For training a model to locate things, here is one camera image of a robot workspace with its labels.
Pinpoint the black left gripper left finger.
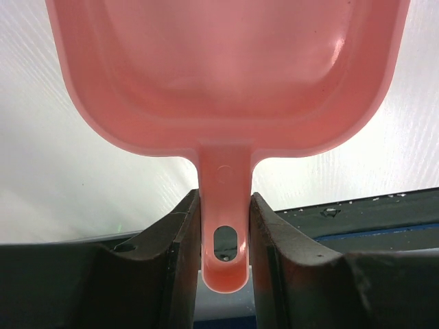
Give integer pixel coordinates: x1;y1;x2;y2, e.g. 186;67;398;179
1;190;200;328

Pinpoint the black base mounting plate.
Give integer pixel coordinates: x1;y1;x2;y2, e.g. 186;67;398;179
277;188;438;253

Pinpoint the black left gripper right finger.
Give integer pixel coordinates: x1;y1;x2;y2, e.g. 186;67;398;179
250;194;438;328

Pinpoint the pink dustpan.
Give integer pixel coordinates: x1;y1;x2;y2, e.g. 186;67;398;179
46;1;410;293

